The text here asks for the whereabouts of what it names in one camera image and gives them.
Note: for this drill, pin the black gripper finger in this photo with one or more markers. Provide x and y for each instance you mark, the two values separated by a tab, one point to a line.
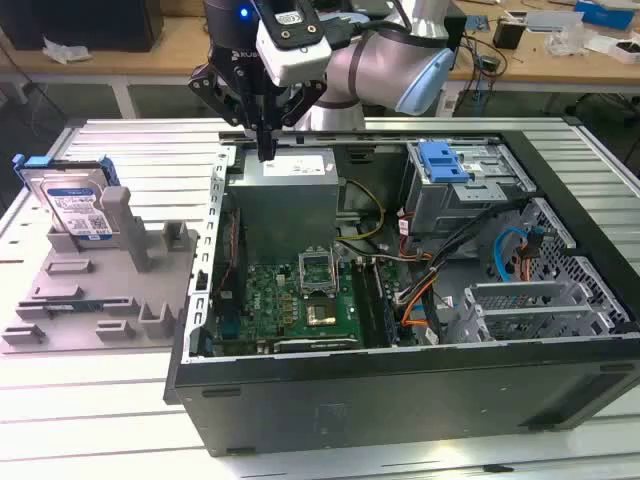
212	87
302	102

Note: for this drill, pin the hard disk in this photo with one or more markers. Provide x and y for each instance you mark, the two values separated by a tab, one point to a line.
70	205

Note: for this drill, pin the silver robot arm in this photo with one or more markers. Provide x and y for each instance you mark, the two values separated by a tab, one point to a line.
380	65

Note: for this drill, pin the metal disk bay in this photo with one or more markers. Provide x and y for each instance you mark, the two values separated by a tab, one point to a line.
525	292

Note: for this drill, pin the wooden desk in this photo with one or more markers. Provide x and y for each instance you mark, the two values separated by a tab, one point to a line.
175	50

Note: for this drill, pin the grey power supply unit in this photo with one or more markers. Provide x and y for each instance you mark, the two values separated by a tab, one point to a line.
280	205

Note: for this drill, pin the black computer box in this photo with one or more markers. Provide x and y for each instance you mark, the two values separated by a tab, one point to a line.
75	25

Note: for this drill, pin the white crumpled plastic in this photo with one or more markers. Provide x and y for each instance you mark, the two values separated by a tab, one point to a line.
65	52

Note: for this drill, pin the blue plastic latch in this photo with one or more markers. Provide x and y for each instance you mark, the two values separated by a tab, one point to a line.
442	162

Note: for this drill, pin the metal drive cage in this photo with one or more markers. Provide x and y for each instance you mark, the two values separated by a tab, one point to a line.
450	210

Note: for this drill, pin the green motherboard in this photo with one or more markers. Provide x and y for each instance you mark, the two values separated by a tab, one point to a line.
270	300

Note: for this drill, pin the black RAM slot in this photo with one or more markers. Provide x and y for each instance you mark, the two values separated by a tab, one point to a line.
365	305

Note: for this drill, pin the CPU socket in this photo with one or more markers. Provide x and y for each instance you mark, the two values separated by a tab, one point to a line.
321	314

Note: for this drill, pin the small black box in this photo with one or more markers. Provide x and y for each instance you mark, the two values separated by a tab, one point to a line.
507	35

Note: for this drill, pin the dark RAM stick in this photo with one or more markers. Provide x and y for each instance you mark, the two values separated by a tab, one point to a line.
385	305

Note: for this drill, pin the grey parts rack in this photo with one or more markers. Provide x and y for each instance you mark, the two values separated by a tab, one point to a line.
100	290

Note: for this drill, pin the black graphics card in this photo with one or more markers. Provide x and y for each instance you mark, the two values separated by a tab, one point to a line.
315	345

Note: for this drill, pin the blue RAM stick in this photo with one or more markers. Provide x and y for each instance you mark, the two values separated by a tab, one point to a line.
75	303

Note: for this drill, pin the clear plastic bags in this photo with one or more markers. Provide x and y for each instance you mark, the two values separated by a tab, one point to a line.
565	42

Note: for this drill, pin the blue cardboard box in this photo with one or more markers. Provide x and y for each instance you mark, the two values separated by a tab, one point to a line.
605	15

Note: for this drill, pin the black PC case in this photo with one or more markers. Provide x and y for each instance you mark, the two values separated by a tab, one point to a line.
400	410

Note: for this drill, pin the black table clip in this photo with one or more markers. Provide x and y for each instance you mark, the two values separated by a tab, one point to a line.
498	468

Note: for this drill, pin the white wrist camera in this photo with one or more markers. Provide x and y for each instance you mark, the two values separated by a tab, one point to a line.
300	60

